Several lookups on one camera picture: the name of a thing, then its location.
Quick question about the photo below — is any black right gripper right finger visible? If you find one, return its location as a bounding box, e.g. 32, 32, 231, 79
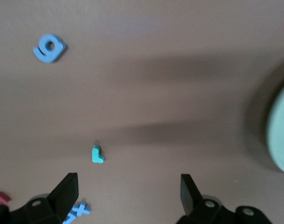
175, 174, 273, 224

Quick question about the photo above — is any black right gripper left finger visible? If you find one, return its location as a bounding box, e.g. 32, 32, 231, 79
0, 172, 79, 224

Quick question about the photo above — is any teal foam letter r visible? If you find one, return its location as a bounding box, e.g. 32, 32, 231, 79
92, 145, 106, 164

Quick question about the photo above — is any blue foam letter x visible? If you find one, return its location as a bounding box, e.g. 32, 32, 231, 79
73, 201, 91, 217

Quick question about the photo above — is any dark red foam letter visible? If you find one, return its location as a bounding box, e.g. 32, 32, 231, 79
0, 191, 12, 206

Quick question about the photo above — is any mint green plate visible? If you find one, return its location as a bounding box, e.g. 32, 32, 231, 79
266, 79, 284, 177

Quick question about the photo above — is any brown table cover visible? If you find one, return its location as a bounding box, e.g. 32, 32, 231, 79
0, 0, 284, 224

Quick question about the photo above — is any blue foam letter g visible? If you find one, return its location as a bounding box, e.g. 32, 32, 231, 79
33, 34, 68, 63

